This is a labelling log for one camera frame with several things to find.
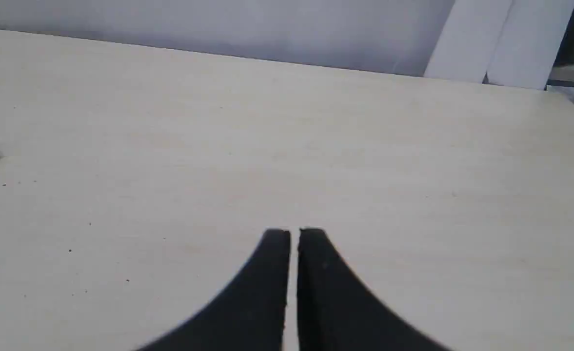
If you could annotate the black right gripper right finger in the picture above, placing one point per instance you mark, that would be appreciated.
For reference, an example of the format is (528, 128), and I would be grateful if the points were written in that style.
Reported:
(336, 311)

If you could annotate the white backdrop curtain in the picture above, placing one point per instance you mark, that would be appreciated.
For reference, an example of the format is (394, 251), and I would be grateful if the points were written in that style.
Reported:
(384, 36)

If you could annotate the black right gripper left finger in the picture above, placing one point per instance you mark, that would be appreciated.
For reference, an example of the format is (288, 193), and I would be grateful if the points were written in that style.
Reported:
(249, 313)

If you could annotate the white board panel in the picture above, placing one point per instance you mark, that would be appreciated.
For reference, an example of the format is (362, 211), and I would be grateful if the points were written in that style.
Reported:
(468, 40)
(529, 42)

